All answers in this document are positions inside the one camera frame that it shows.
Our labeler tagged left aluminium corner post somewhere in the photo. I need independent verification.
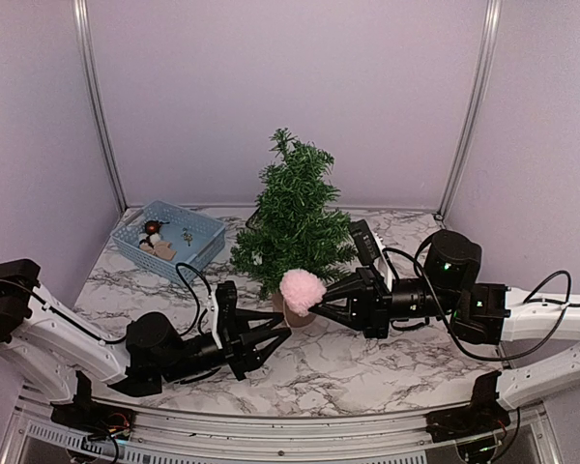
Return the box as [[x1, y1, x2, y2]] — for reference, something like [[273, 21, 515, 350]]
[[72, 0, 128, 214]]

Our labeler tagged dark red bauble ornament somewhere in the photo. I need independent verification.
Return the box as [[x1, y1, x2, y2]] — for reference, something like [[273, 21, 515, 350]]
[[144, 220, 165, 236]]

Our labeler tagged white cotton boll sprig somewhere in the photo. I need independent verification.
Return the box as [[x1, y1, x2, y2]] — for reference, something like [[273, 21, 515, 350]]
[[138, 233, 161, 252]]

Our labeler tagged right aluminium corner post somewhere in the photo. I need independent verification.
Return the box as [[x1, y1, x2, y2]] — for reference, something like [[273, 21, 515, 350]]
[[436, 0, 503, 221]]

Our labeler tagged pink fluffy pompom ornament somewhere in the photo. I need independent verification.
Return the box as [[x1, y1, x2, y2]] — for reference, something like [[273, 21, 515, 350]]
[[279, 269, 327, 329]]

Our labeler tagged aluminium front rail frame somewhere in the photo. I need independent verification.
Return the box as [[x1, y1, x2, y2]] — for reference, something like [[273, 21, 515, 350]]
[[0, 386, 563, 463]]

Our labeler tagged beige burlap bow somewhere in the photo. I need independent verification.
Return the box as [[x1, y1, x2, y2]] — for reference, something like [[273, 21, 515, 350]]
[[153, 241, 177, 262]]

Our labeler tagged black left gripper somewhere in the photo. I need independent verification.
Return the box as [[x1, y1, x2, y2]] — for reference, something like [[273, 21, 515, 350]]
[[159, 311, 293, 387]]

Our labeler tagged aluminium corner post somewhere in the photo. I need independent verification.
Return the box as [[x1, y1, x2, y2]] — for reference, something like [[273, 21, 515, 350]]
[[72, 0, 128, 214], [436, 0, 503, 221]]

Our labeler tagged light blue perforated plastic basket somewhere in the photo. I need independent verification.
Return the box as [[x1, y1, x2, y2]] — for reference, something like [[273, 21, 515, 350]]
[[111, 200, 225, 283]]

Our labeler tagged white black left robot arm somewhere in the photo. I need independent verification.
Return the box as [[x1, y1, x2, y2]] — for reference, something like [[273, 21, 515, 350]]
[[0, 259, 291, 430]]

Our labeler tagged small green christmas tree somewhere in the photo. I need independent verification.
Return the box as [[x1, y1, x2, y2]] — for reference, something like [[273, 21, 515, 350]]
[[230, 128, 356, 316]]

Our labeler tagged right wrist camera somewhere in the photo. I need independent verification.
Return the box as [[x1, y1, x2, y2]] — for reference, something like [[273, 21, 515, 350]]
[[349, 219, 397, 290]]

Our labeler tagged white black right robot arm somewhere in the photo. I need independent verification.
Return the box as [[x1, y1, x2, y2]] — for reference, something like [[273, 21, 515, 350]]
[[309, 221, 580, 443]]

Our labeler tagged gold berry sprig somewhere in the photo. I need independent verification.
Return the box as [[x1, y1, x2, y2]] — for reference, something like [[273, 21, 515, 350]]
[[182, 228, 193, 247]]

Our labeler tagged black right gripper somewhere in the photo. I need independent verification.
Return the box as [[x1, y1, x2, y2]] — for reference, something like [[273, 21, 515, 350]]
[[307, 267, 458, 342]]

